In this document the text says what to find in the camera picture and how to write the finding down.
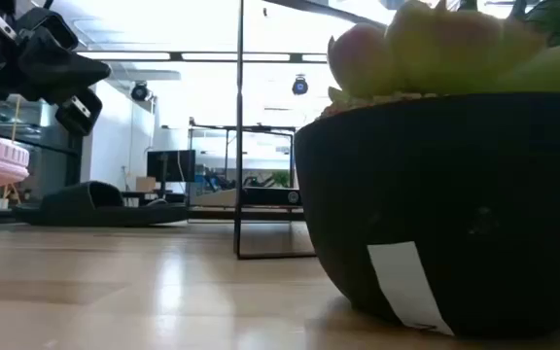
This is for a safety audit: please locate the black rubber slide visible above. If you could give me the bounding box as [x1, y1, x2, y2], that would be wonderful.
[12, 180, 190, 228]

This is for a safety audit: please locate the long ceiling light strip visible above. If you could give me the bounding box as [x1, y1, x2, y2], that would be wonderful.
[76, 51, 330, 64]

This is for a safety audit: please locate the black round ceiling spotlight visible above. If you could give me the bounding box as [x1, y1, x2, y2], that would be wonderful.
[291, 73, 309, 96]
[130, 81, 153, 102]

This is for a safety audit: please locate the black framed glass partition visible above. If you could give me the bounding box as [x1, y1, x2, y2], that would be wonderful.
[0, 91, 85, 215]

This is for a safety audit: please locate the black computer monitor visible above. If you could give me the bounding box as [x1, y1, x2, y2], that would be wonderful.
[146, 149, 197, 184]

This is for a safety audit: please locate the green bushy room plant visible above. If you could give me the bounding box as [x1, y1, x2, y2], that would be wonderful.
[270, 169, 292, 189]

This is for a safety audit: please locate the yellow-green rosette succulent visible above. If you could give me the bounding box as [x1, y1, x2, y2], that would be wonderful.
[327, 0, 560, 106]

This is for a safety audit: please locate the black bowl planter white label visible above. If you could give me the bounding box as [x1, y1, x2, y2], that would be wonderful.
[293, 90, 560, 340]

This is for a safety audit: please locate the yellow orange cable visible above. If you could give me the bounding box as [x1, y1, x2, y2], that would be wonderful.
[0, 91, 22, 205]

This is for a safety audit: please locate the wooden shelf with black frame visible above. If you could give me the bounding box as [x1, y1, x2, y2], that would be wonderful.
[186, 0, 398, 261]

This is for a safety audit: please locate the black aluminium rig frame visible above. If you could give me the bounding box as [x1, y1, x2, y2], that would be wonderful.
[0, 206, 306, 228]

